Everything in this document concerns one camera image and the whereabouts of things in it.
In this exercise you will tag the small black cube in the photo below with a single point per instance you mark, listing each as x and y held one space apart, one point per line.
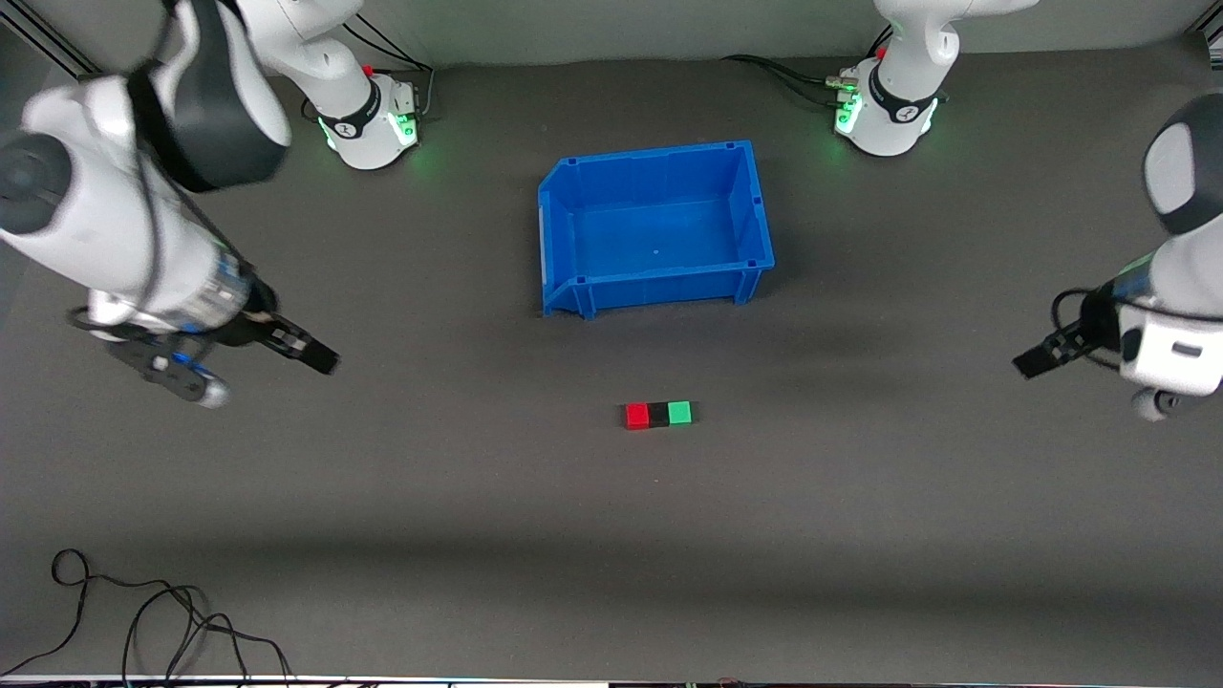
658 414

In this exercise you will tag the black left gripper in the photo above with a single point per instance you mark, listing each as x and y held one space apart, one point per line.
1092 324

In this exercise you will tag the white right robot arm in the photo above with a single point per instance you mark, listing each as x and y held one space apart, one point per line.
96 220

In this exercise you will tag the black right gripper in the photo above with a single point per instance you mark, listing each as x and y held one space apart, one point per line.
256 325

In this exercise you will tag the dark grey table mat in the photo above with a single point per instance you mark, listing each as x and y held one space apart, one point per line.
573 526

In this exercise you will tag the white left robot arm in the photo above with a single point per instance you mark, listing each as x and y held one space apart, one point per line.
898 105

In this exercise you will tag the black frame rail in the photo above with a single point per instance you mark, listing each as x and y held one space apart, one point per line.
57 48
1209 36

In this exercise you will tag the small green cube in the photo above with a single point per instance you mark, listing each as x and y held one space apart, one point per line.
679 412

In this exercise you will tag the small red cube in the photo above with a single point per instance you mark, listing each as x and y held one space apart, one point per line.
636 416

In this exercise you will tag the blue plastic storage bin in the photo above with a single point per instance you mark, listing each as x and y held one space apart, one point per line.
659 229

